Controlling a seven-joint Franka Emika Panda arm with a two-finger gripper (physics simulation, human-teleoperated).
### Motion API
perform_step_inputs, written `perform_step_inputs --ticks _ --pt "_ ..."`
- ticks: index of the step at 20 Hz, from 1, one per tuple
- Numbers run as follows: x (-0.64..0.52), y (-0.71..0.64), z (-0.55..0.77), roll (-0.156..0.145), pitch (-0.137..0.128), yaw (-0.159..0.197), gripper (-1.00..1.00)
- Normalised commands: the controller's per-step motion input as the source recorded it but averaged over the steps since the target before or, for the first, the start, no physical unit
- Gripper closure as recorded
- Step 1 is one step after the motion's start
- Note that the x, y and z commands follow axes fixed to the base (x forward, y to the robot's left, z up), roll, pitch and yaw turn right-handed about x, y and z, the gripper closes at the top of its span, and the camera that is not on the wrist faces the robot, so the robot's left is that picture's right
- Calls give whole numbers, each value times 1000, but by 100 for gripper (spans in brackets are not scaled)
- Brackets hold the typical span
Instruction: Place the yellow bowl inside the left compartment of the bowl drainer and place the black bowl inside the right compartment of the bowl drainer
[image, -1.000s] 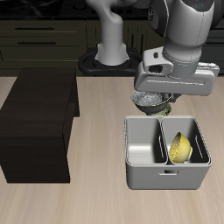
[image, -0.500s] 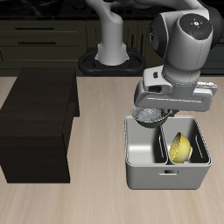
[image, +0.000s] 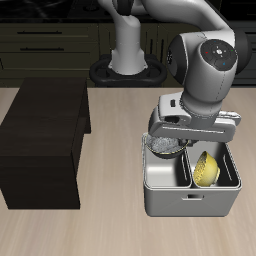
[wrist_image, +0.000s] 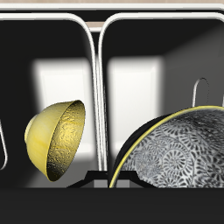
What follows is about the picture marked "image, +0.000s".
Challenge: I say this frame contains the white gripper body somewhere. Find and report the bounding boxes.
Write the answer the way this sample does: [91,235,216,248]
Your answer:
[147,108,242,144]

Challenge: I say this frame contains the dark kitchen cupboards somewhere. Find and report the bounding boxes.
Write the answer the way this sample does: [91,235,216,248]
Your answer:
[0,0,256,89]

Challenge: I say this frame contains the flat black base plate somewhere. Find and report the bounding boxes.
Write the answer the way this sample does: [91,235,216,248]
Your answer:
[88,53,168,85]

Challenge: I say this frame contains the black bowl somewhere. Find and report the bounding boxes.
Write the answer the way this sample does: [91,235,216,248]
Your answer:
[145,134,190,160]

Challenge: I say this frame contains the yellow bowl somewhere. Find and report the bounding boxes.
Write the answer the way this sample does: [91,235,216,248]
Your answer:
[192,150,221,187]

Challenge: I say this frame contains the white two-bin basket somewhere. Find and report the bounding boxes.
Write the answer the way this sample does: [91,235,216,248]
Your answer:
[141,132,243,218]

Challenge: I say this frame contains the dark wooden cabinet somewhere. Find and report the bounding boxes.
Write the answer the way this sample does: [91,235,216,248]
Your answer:
[0,77,92,211]

